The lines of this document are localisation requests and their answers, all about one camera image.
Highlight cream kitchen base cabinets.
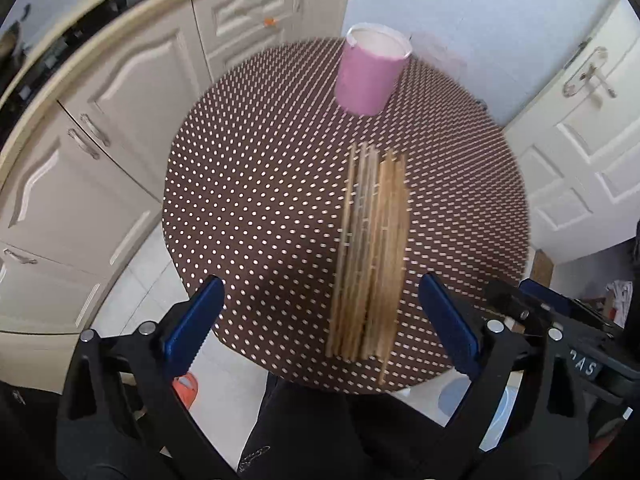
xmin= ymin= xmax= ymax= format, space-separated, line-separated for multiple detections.
xmin=1 ymin=0 xmax=347 ymax=335

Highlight orange object on floor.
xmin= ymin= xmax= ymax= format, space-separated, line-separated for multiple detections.
xmin=172 ymin=372 xmax=198 ymax=410

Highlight brown polka dot tablecloth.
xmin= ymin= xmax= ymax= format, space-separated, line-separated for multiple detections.
xmin=162 ymin=38 xmax=529 ymax=393

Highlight white door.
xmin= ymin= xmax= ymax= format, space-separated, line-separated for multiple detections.
xmin=504 ymin=0 xmax=639 ymax=264

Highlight pink cylindrical utensil holder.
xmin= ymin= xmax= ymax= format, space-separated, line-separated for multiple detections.
xmin=334 ymin=23 xmax=412 ymax=116

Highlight black induction cooktop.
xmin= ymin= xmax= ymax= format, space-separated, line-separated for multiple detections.
xmin=1 ymin=0 xmax=144 ymax=144

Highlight silver door handle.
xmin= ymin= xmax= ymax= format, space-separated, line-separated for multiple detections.
xmin=562 ymin=47 xmax=617 ymax=99

